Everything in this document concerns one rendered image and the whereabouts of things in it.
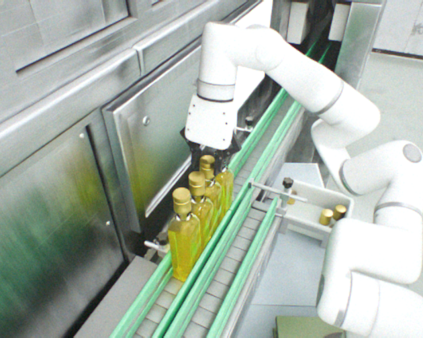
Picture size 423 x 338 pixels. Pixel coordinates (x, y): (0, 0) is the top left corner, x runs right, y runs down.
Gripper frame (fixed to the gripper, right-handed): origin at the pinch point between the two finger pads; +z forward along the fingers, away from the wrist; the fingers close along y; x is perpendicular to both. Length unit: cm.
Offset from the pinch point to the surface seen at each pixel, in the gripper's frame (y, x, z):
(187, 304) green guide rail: 6.7, -16.9, 24.0
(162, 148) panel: -12.4, 0.9, 0.5
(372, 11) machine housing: 19, 97, -32
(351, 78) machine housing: 18, 105, -6
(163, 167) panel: -12.4, 2.0, 6.2
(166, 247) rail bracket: -4.4, -8.0, 20.4
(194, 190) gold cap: 0.8, -6.8, 3.6
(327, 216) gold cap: 27, 37, 25
